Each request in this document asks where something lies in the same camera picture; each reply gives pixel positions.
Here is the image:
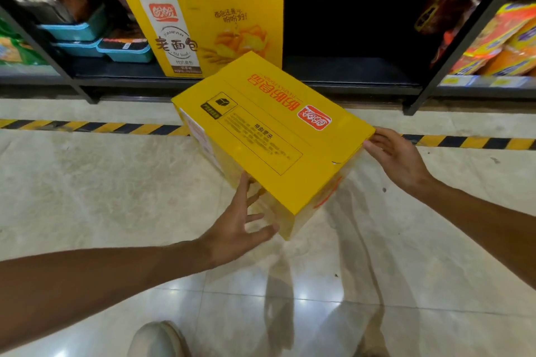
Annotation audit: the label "black metal shelf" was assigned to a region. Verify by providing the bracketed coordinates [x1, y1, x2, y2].
[0, 0, 536, 115]

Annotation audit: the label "yellow bread box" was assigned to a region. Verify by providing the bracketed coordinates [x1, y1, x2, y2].
[171, 51, 375, 240]
[124, 0, 286, 79]

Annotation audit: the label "person's left forearm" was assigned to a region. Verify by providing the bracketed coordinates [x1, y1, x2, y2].
[0, 239, 210, 354]

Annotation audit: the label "orange striped snack packs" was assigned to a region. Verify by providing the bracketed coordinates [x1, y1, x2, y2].
[448, 1, 536, 78]

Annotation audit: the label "person's right hand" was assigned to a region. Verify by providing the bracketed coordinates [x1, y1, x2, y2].
[362, 127, 437, 201]

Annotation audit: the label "person's left hand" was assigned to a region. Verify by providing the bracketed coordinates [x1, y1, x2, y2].
[194, 171, 279, 270]

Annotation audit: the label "person's right forearm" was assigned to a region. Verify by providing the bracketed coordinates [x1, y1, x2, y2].
[417, 181, 536, 291]

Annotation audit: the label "green cracker packets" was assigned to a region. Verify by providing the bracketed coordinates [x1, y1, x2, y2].
[0, 18, 47, 67]

